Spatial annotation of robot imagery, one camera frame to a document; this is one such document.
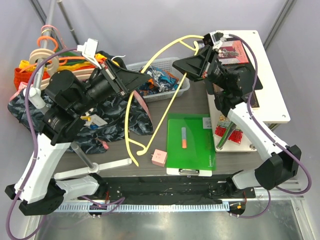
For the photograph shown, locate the yellow shorts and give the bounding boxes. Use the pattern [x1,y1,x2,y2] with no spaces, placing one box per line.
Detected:
[18,56,93,73]

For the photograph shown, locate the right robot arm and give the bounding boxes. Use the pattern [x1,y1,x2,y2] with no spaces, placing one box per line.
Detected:
[173,45,302,198]

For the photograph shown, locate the black garment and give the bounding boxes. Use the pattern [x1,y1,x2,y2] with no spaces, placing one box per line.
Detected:
[96,50,127,72]

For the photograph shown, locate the orange clothes hanger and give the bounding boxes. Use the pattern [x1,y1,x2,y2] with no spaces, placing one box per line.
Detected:
[19,35,85,72]

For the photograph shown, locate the black hardcover book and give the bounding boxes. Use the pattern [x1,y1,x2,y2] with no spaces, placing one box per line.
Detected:
[250,91,260,109]

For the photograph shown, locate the orange knitted shorts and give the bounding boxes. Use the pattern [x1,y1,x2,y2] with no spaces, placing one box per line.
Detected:
[13,62,36,90]

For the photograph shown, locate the red illustrated book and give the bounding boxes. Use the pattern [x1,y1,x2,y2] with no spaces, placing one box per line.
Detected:
[217,40,249,65]

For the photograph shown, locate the white cable duct strip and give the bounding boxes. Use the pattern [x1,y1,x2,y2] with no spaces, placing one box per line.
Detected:
[54,201,230,213]

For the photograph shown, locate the black clipboard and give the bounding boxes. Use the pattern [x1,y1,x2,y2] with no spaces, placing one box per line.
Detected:
[204,37,263,97]

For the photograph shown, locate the colourful patterned shorts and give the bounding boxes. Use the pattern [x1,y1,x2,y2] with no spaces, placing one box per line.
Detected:
[138,65,180,96]

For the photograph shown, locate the yellow clothes hanger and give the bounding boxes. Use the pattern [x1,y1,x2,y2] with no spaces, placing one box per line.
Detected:
[124,34,204,167]

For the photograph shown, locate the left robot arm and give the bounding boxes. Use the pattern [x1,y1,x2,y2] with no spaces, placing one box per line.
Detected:
[5,60,150,216]

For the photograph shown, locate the silver clothes rack pole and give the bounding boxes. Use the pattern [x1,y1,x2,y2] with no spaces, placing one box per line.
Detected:
[24,0,100,173]

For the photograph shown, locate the pink clothes hanger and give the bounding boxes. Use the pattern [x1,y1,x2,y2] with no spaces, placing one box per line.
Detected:
[41,23,83,57]

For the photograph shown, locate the pink cube power adapter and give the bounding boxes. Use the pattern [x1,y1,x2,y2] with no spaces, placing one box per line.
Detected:
[151,149,168,167]

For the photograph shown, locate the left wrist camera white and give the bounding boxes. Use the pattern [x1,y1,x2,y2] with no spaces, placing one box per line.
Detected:
[76,38,102,70]

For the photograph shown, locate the white perforated plastic basket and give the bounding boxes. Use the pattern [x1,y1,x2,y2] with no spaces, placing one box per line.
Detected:
[126,56,190,103]

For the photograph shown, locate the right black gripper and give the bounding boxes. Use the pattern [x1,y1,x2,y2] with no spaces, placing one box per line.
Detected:
[171,45,230,92]

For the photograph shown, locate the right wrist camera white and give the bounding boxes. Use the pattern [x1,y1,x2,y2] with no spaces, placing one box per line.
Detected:
[202,31,226,49]

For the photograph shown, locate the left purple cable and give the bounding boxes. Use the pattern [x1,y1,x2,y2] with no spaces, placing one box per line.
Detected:
[4,47,126,240]

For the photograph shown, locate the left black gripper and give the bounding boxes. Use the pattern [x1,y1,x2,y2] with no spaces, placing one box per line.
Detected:
[72,58,152,116]

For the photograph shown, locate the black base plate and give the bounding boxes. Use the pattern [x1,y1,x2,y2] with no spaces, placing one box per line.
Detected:
[88,174,256,206]

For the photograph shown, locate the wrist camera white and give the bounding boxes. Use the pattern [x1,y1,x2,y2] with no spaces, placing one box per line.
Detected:
[76,38,102,70]
[202,31,226,49]

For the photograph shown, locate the white garment tags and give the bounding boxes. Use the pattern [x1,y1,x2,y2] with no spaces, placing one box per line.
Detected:
[80,114,107,129]

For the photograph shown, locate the dark patterned shorts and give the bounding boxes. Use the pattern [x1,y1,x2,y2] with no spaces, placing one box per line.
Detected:
[7,91,154,155]

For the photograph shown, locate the white rack base foot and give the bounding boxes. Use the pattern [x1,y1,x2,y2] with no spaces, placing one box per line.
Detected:
[54,158,132,180]

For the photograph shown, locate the aluminium rail frame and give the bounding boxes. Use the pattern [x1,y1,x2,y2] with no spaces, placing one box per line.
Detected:
[26,180,315,240]

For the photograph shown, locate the orange marker pen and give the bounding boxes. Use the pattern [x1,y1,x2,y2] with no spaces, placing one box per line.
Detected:
[181,127,187,149]

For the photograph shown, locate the green clipboard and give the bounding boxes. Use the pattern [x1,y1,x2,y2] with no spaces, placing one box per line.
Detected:
[166,113,216,177]

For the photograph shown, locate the beige wooden hanger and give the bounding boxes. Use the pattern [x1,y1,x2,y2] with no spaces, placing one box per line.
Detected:
[29,48,93,90]

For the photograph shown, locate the white side table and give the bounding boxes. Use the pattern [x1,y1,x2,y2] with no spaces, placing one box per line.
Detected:
[205,30,291,152]

